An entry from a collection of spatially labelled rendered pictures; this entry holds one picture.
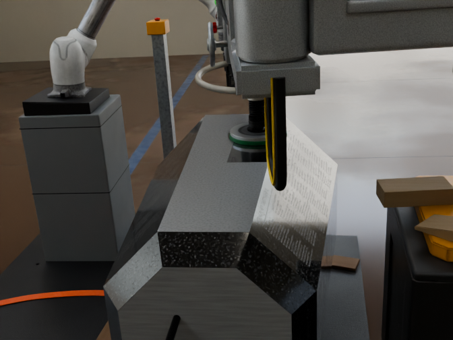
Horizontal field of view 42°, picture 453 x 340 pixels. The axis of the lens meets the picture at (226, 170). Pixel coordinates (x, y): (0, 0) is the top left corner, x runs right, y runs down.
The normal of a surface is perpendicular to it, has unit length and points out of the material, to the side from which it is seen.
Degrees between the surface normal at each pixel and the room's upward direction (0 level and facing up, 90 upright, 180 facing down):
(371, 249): 0
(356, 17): 90
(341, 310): 0
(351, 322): 0
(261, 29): 90
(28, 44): 90
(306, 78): 90
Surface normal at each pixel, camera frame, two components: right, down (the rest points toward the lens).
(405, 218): -0.06, -0.93
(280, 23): 0.11, 0.35
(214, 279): -0.12, 0.37
